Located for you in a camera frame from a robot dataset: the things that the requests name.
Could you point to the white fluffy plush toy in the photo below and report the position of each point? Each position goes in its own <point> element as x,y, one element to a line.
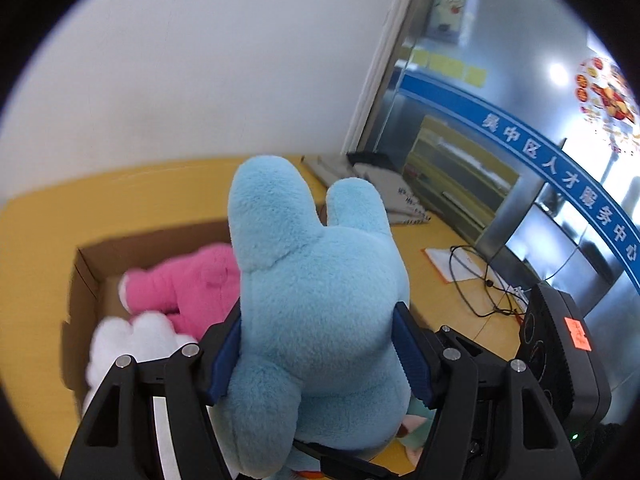
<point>130,345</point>

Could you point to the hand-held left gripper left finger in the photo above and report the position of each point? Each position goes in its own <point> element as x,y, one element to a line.
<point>222,360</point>

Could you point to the brown cardboard box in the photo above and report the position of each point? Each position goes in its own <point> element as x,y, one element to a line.
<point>150,250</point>

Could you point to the red window decoration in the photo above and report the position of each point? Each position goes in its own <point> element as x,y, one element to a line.
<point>605,90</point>

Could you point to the magenta pink plush toy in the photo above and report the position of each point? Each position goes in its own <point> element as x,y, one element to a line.
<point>190,285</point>

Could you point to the white paper with orange edge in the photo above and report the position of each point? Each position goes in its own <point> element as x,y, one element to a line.
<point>440,260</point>

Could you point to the yellow sticky note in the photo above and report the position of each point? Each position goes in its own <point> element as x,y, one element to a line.
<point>475,75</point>
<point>417,57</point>
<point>454,67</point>
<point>436,62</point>

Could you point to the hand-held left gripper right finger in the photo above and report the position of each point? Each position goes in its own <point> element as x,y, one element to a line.
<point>412,360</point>

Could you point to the blue and white plush toy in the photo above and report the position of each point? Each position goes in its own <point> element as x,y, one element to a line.
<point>320,285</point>

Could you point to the blue banner strip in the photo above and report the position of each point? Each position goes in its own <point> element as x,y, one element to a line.
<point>500,115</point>

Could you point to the peach teal green plush toy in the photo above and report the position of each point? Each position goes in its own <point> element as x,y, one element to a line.
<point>417,435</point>

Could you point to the cartoon poster on glass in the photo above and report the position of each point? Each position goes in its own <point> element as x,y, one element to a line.
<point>450,10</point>

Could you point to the glass partition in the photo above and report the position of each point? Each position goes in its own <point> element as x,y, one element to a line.
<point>525,35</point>

